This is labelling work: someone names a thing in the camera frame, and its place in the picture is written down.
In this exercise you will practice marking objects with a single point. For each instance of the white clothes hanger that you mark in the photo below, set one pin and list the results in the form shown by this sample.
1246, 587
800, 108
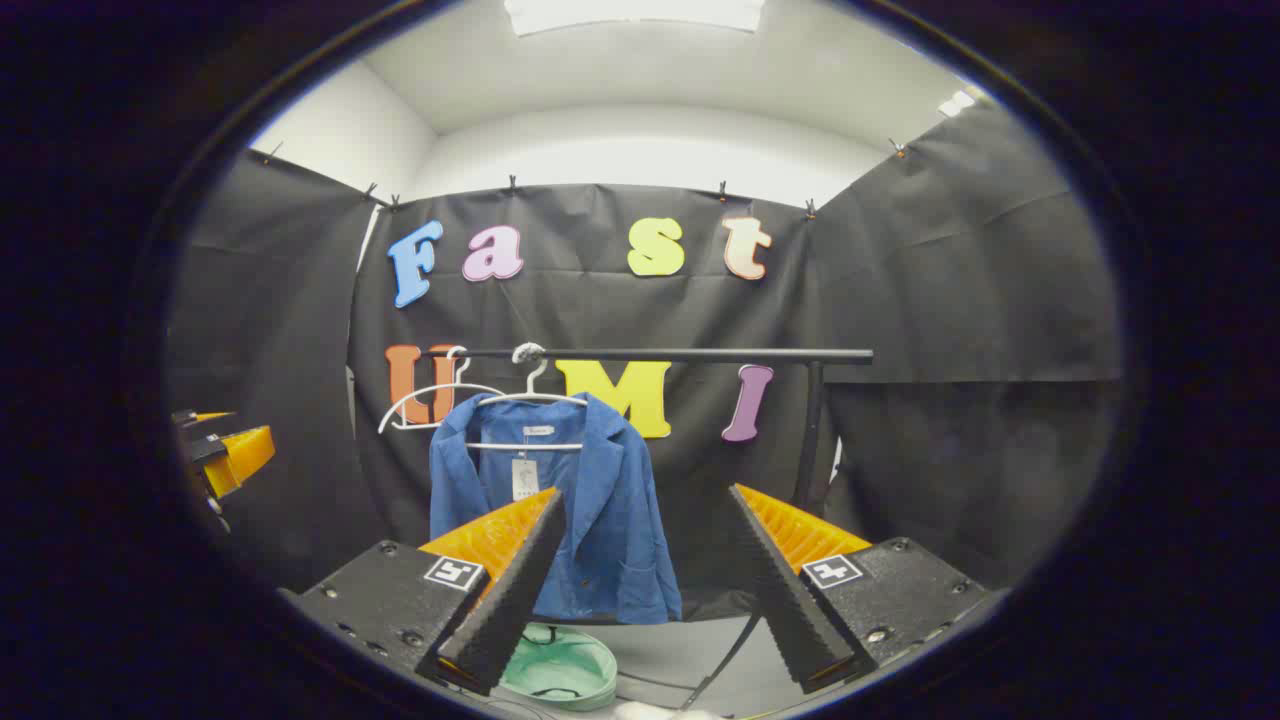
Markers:
535, 396
440, 392

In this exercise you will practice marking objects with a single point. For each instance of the large ceiling light panel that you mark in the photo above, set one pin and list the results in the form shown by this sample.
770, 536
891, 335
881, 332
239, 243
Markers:
640, 12

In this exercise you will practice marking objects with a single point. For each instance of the blue jacket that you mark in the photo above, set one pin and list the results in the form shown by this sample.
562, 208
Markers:
620, 530

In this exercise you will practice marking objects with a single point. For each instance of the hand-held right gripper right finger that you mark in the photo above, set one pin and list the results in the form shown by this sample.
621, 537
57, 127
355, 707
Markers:
795, 610

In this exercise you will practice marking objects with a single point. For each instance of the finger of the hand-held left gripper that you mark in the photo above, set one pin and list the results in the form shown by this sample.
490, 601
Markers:
245, 455
205, 416

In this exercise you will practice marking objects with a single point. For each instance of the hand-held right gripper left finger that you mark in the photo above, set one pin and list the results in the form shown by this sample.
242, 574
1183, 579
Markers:
510, 600

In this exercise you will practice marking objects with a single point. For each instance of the black backdrop cloth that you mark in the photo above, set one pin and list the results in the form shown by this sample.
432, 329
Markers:
900, 300

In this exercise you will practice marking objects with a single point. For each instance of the black clothes rack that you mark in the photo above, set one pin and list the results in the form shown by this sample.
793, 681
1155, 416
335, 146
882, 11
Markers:
700, 355

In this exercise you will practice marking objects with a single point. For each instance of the small ceiling light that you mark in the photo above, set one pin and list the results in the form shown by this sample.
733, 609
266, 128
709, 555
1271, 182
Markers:
956, 103

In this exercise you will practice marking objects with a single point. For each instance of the green laundry hamper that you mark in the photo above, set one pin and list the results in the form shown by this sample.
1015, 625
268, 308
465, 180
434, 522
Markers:
575, 665

